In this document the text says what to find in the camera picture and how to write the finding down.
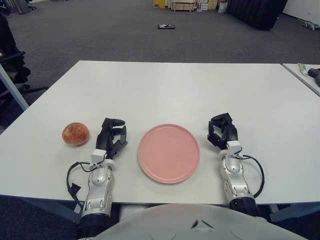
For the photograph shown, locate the grey robot torso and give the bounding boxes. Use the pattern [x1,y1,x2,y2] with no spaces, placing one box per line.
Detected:
[93,203,320,240]

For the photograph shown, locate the black office chair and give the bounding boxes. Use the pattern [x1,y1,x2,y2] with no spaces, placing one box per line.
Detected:
[0,12,50,113]

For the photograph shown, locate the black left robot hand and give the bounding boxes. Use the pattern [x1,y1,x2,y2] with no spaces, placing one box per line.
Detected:
[95,117,129,161]

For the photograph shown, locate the red yellow apple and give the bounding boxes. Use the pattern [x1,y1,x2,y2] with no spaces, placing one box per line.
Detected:
[61,122,90,146]

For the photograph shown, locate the grey quadruped robot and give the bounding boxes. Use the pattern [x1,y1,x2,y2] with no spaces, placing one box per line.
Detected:
[301,20,318,30]

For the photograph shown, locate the white side table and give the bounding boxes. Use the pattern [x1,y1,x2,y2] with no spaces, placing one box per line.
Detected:
[281,62,320,97]

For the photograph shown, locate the wooden pallet crate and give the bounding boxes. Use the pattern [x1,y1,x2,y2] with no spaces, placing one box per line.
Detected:
[171,0,196,11]

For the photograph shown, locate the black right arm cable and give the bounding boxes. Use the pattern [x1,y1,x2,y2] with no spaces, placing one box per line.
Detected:
[242,154,265,198]

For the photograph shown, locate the pink round plate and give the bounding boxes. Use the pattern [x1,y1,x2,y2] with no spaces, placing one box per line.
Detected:
[137,123,201,185]

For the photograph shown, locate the white plastic bag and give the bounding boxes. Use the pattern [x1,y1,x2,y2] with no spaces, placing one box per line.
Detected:
[217,1,229,14]

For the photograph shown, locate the stacked white boxes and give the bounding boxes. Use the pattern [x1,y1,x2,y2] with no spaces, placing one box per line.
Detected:
[195,0,220,12]

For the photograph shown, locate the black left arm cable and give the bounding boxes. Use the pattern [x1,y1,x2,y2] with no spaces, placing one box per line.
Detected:
[66,161,95,210]

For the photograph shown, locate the black curtain partition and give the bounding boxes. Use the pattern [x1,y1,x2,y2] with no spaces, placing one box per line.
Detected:
[226,0,288,31]

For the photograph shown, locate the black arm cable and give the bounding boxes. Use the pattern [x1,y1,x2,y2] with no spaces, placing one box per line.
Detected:
[66,161,95,210]
[242,154,265,198]

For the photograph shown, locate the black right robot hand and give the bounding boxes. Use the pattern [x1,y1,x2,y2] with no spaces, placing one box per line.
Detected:
[206,112,239,151]

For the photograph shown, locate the grey desk leg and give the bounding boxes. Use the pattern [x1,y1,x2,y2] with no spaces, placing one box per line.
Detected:
[0,63,30,111]

